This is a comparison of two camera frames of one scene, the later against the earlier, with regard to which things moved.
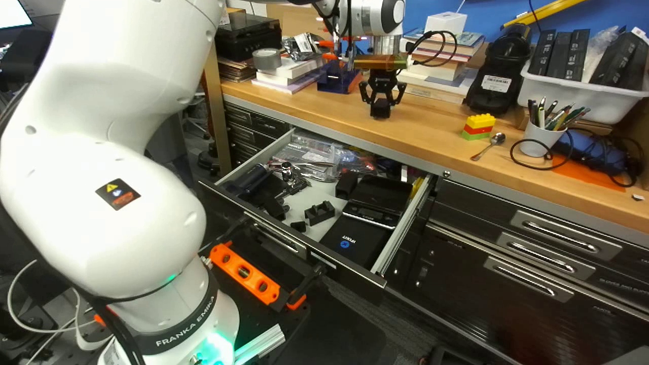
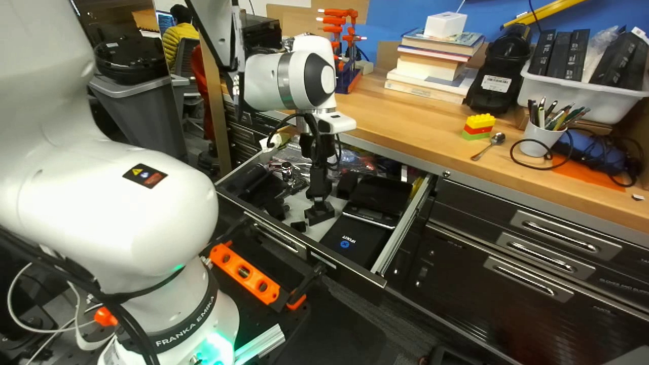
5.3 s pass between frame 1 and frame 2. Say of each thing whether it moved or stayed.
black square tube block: moved
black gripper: moved
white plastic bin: stayed
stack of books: stayed
